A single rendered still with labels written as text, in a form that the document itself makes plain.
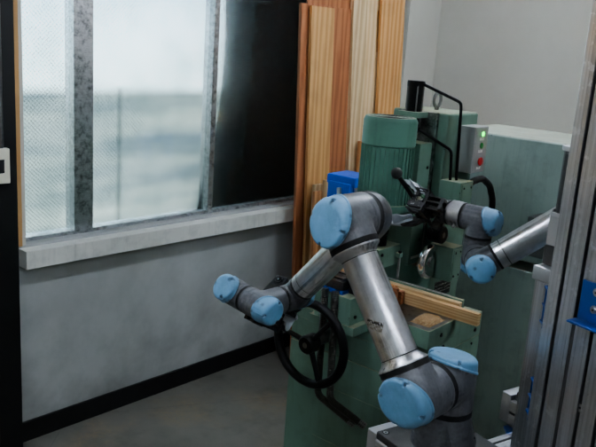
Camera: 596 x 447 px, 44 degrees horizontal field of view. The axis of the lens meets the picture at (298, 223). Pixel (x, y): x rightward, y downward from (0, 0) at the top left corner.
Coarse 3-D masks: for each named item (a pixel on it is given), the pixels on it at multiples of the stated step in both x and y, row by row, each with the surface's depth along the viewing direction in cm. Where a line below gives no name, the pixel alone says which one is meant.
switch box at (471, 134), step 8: (464, 128) 251; (472, 128) 249; (480, 128) 250; (488, 128) 255; (464, 136) 251; (472, 136) 249; (480, 136) 251; (464, 144) 252; (472, 144) 250; (464, 152) 252; (472, 152) 250; (464, 160) 252; (472, 160) 251; (464, 168) 253; (472, 168) 252; (480, 168) 256
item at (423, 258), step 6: (426, 246) 248; (432, 246) 249; (426, 252) 246; (432, 252) 249; (420, 258) 246; (426, 258) 246; (432, 258) 249; (420, 264) 246; (426, 264) 248; (432, 264) 250; (420, 270) 247; (426, 270) 248; (432, 270) 252; (420, 276) 249; (426, 276) 249; (432, 276) 253
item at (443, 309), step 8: (408, 296) 242; (416, 296) 240; (424, 296) 239; (408, 304) 242; (416, 304) 240; (424, 304) 238; (432, 304) 236; (440, 304) 234; (448, 304) 233; (440, 312) 235; (448, 312) 233; (456, 312) 231; (464, 312) 229; (472, 312) 227; (464, 320) 229; (472, 320) 228
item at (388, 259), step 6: (378, 246) 247; (384, 246) 247; (390, 246) 248; (396, 246) 250; (378, 252) 242; (384, 252) 245; (390, 252) 248; (384, 258) 245; (390, 258) 249; (396, 258) 252; (384, 264) 246; (390, 264) 249
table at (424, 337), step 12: (312, 312) 238; (408, 312) 235; (420, 312) 236; (432, 312) 236; (360, 324) 231; (408, 324) 225; (444, 324) 227; (456, 324) 233; (420, 336) 222; (432, 336) 222; (444, 336) 229
